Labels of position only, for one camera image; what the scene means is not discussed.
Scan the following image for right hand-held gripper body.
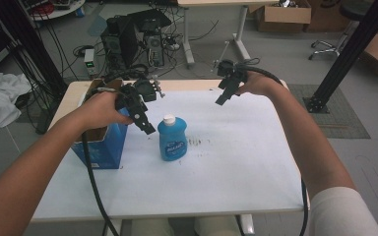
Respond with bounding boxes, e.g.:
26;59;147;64
216;58;249;90

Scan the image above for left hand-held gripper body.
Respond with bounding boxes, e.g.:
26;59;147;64
114;74;165;122

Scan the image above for blue bottle with white cap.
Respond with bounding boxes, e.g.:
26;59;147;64
157;113;189;162

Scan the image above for person's right hand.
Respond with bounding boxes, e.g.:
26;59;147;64
236;71;279;98

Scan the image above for person's left hand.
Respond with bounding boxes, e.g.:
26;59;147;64
77;90;135;131

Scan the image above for blue cardboard box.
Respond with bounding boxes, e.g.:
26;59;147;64
70;78;130;170

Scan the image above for white desk with metal legs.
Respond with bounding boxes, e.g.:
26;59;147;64
176;0;280;68

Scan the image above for grey power supply unit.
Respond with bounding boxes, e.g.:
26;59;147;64
83;48;96;78

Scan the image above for black computer tower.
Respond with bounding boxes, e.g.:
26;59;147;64
99;9;173;71

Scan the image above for white table mat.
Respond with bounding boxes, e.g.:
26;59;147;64
31;88;305;220

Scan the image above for open brown cardboard box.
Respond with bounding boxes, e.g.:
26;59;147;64
255;0;313;33

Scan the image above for grey floor mat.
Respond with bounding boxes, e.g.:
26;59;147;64
286;83;372;140

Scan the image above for round white table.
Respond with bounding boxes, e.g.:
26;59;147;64
23;0;87;22

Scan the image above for black metal stand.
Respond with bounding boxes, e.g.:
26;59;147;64
303;0;378;114

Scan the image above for black office chair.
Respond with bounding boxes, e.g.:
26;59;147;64
308;0;375;62

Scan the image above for white crumpled cloth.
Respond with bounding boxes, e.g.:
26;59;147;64
0;72;33;132

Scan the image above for white shirt sleeve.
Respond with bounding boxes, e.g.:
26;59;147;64
308;186;378;236

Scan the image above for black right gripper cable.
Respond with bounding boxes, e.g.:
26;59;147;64
235;57;310;236

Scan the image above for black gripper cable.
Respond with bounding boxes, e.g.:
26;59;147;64
235;57;310;236
80;131;122;236

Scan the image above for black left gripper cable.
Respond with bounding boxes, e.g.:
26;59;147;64
80;131;122;236

